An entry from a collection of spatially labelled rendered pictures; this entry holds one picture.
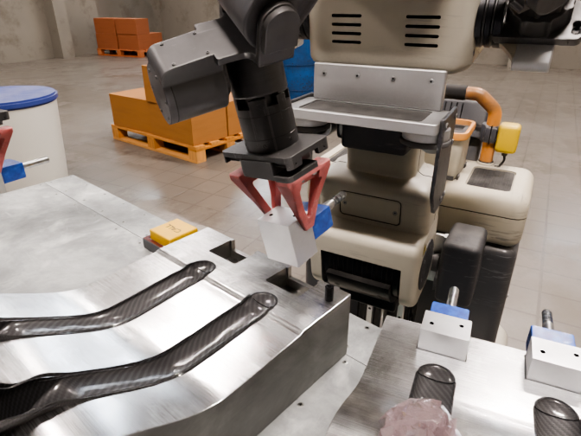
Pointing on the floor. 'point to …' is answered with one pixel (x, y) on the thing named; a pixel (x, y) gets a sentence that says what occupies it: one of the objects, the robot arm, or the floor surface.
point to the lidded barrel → (34, 132)
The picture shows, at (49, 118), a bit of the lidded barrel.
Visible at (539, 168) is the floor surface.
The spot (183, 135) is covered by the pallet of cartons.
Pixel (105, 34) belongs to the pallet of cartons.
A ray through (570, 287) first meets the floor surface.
